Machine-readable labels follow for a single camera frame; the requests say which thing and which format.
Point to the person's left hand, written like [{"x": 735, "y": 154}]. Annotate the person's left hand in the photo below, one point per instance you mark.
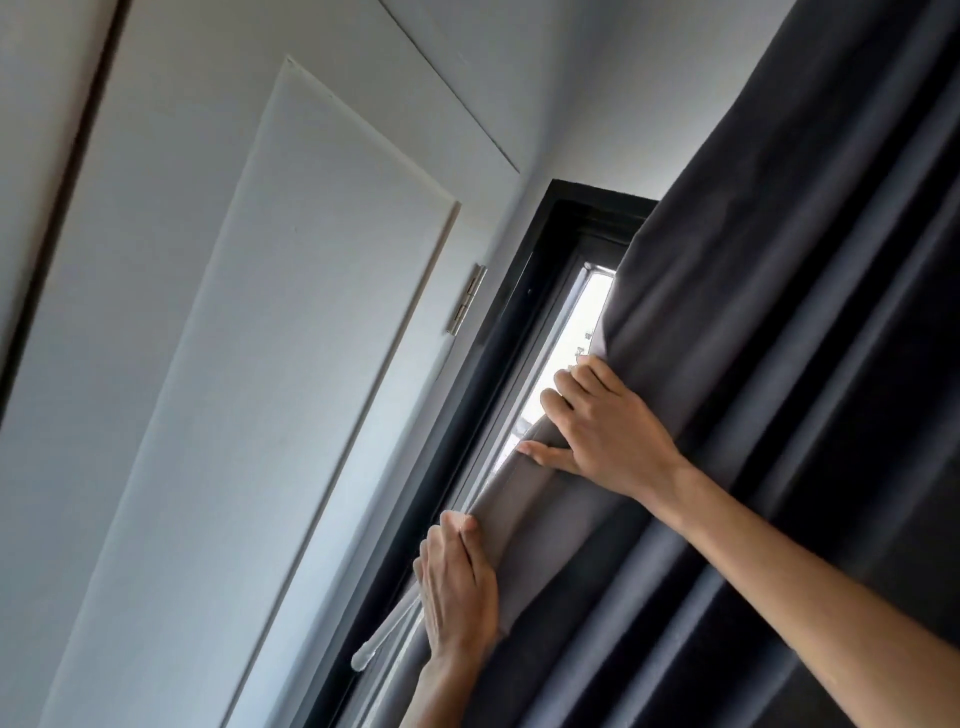
[{"x": 459, "y": 592}]

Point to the person's right hand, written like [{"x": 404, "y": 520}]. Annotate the person's right hand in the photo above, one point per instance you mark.
[{"x": 611, "y": 439}]

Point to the person's right middle finger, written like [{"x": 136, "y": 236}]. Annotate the person's right middle finger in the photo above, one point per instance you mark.
[{"x": 576, "y": 388}]

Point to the person's right thumb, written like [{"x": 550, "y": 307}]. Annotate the person's right thumb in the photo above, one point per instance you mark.
[{"x": 546, "y": 453}]

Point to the person's left fingers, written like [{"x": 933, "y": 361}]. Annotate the person's left fingers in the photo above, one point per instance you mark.
[{"x": 448, "y": 541}]

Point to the dark grey curtain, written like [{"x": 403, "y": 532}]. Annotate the dark grey curtain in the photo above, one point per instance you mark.
[{"x": 787, "y": 315}]

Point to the person's left forearm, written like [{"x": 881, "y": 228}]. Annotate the person's left forearm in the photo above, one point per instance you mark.
[{"x": 435, "y": 694}]

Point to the person's right forearm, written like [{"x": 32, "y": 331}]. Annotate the person's right forearm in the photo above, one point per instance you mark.
[{"x": 795, "y": 592}]

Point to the window glass pane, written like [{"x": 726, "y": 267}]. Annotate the window glass pane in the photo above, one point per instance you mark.
[{"x": 574, "y": 337}]

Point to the clear plastic curtain wand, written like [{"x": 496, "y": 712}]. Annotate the clear plastic curtain wand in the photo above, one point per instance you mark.
[{"x": 382, "y": 637}]

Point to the metal door hinge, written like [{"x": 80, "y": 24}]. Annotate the metal door hinge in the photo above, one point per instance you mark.
[{"x": 466, "y": 300}]

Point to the white door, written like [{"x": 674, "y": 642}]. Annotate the white door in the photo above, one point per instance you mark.
[{"x": 285, "y": 390}]

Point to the black window frame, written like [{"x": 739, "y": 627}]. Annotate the black window frame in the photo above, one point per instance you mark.
[{"x": 487, "y": 352}]

